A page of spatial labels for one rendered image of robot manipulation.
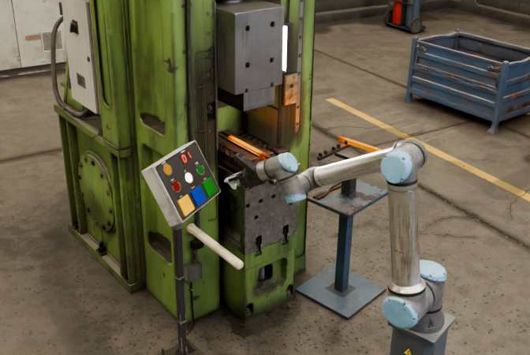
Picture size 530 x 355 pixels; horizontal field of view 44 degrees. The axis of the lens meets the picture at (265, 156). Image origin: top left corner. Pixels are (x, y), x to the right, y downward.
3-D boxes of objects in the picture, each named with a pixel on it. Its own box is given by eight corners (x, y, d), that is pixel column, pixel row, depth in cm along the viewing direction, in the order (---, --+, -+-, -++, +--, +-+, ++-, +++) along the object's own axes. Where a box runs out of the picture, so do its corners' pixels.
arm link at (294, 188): (314, 194, 286) (303, 168, 285) (298, 203, 278) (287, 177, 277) (298, 198, 293) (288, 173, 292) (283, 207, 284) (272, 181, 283)
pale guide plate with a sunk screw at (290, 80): (296, 102, 363) (298, 72, 356) (285, 106, 358) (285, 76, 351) (294, 101, 365) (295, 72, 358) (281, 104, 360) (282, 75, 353)
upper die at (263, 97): (274, 103, 336) (274, 86, 332) (243, 111, 325) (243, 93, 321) (227, 83, 366) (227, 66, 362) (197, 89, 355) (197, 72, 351)
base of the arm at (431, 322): (451, 317, 285) (454, 298, 281) (432, 339, 272) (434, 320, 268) (412, 300, 296) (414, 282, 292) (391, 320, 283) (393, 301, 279)
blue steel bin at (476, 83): (541, 117, 682) (554, 50, 652) (494, 134, 639) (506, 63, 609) (449, 87, 770) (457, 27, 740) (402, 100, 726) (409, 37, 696)
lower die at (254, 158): (273, 166, 351) (274, 151, 347) (243, 175, 340) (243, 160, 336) (228, 140, 381) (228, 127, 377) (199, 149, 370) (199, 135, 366)
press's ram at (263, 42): (295, 80, 340) (297, 4, 324) (235, 95, 318) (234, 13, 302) (247, 62, 370) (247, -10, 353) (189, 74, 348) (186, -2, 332)
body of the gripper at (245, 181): (241, 192, 294) (262, 184, 287) (233, 175, 293) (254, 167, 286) (249, 184, 300) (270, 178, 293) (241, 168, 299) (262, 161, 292)
